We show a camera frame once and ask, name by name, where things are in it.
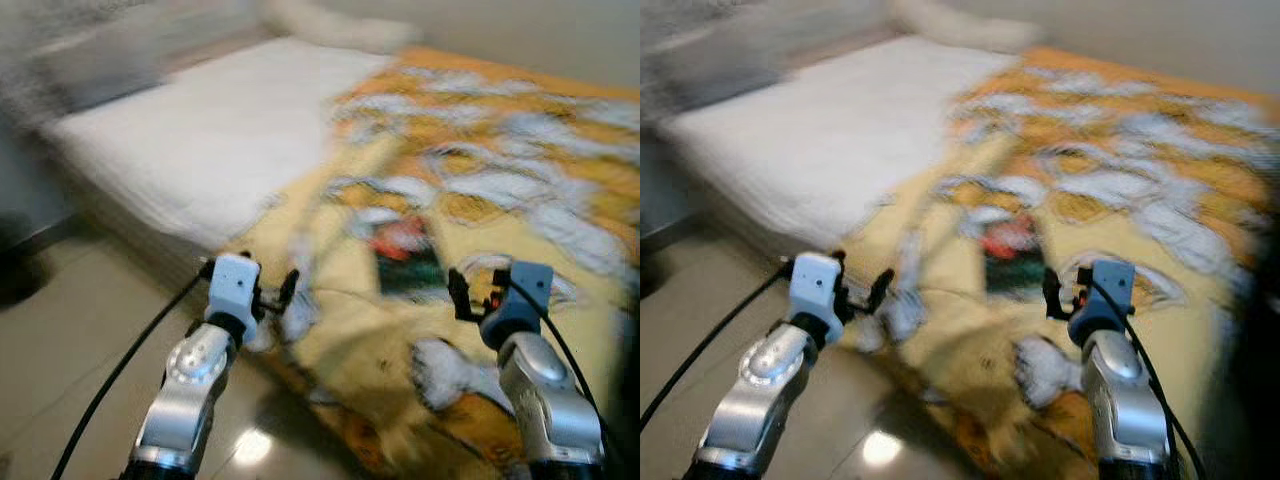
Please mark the red green cover book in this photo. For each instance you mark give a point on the red green cover book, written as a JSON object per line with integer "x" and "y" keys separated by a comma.
{"x": 1015, "y": 265}
{"x": 410, "y": 265}

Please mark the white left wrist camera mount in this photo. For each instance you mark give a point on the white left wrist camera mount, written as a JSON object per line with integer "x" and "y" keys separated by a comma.
{"x": 815, "y": 285}
{"x": 233, "y": 285}

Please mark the grey floral printed pillow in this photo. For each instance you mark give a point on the grey floral printed pillow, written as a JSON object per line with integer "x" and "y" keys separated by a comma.
{"x": 110, "y": 50}
{"x": 740, "y": 45}

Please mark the bed with white sheet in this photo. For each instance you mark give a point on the bed with white sheet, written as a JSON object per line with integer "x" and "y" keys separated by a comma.
{"x": 830, "y": 140}
{"x": 200, "y": 140}

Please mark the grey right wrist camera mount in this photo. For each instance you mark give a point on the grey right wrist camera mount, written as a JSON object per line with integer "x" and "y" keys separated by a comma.
{"x": 1112, "y": 285}
{"x": 528, "y": 288}

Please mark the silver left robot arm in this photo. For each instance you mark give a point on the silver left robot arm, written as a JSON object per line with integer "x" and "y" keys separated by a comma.
{"x": 190, "y": 390}
{"x": 760, "y": 390}

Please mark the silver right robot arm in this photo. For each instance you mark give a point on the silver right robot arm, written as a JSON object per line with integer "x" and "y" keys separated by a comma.
{"x": 545, "y": 400}
{"x": 1125, "y": 400}

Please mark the plain beige pillow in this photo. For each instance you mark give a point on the plain beige pillow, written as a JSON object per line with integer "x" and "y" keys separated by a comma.
{"x": 960, "y": 25}
{"x": 340, "y": 25}

